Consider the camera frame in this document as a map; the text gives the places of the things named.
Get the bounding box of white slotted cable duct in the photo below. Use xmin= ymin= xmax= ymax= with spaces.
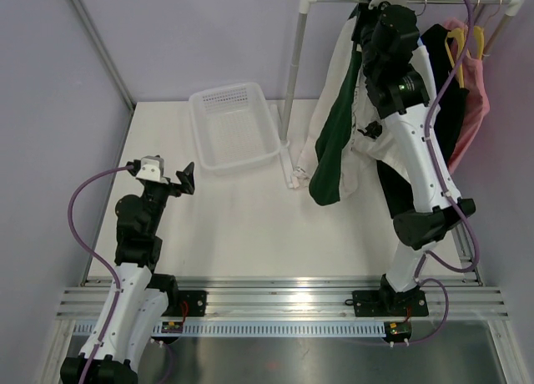
xmin=73 ymin=321 xmax=387 ymax=337

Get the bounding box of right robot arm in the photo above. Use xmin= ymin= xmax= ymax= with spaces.
xmin=352 ymin=2 xmax=476 ymax=317

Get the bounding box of white printed t shirt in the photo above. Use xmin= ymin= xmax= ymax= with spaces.
xmin=354 ymin=41 xmax=443 ymax=184

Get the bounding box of green and white t shirt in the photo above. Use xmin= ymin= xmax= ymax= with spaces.
xmin=292 ymin=17 xmax=367 ymax=206

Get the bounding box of white plastic basket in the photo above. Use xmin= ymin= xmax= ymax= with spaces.
xmin=189 ymin=82 xmax=281 ymax=175

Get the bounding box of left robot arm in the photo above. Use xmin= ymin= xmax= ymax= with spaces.
xmin=60 ymin=155 xmax=195 ymax=383

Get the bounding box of pink t shirt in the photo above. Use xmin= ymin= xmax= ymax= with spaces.
xmin=443 ymin=18 xmax=490 ymax=173

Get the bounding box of black t shirt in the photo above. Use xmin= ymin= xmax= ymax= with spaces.
xmin=376 ymin=24 xmax=468 ymax=218

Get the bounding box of metal clothes rack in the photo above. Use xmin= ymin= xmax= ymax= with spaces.
xmin=278 ymin=0 xmax=534 ymax=143

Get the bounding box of yellow hanger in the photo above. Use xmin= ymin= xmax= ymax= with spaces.
xmin=471 ymin=25 xmax=486 ymax=60
xmin=445 ymin=28 xmax=466 ymax=88

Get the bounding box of aluminium mounting rail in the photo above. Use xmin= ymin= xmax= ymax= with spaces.
xmin=56 ymin=275 xmax=510 ymax=318

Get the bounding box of yellow hanger back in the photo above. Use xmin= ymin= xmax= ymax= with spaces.
xmin=471 ymin=25 xmax=486 ymax=60

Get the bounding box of yellow hanger front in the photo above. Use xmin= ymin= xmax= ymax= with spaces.
xmin=445 ymin=28 xmax=466 ymax=88

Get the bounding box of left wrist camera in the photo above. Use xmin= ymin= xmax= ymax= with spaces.
xmin=134 ymin=156 xmax=167 ymax=184

